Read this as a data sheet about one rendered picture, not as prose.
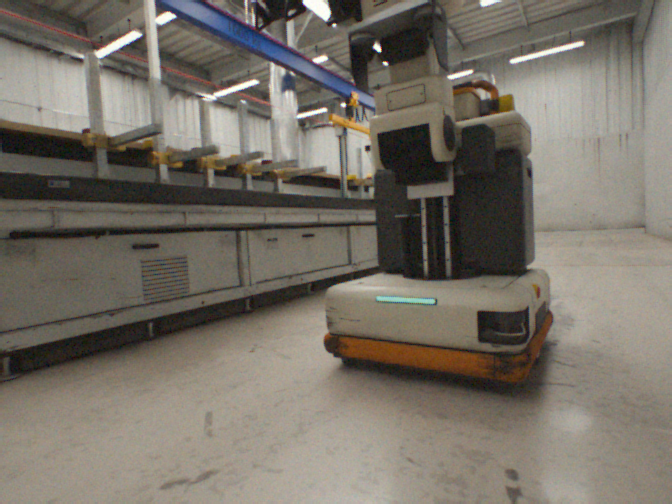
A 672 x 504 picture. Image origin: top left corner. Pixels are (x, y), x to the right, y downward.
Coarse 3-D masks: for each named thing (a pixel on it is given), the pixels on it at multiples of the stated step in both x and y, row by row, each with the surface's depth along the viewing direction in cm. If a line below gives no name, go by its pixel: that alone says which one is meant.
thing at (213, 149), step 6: (216, 144) 154; (192, 150) 160; (198, 150) 158; (204, 150) 157; (210, 150) 155; (216, 150) 154; (174, 156) 167; (180, 156) 165; (186, 156) 163; (192, 156) 161; (198, 156) 160; (204, 156) 161; (174, 162) 170
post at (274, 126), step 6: (270, 120) 229; (276, 120) 229; (270, 126) 229; (276, 126) 228; (276, 132) 228; (276, 138) 228; (276, 144) 228; (276, 150) 228; (276, 156) 228; (276, 180) 229; (276, 186) 230
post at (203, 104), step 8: (200, 104) 186; (208, 104) 188; (200, 112) 187; (208, 112) 188; (200, 120) 187; (208, 120) 188; (200, 128) 187; (208, 128) 188; (208, 136) 187; (208, 144) 187; (208, 168) 187; (208, 176) 187
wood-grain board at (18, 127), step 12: (0, 120) 134; (12, 132) 140; (24, 132) 141; (36, 132) 143; (48, 132) 146; (60, 132) 149; (72, 132) 153; (132, 144) 173; (216, 156) 212; (288, 168) 262; (348, 180) 329
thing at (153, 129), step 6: (144, 126) 135; (150, 126) 133; (156, 126) 133; (126, 132) 141; (132, 132) 139; (138, 132) 137; (144, 132) 135; (150, 132) 134; (156, 132) 133; (162, 132) 135; (108, 138) 148; (114, 138) 145; (120, 138) 143; (126, 138) 141; (132, 138) 139; (138, 138) 140; (144, 138) 140; (114, 144) 146; (120, 144) 147; (90, 150) 155
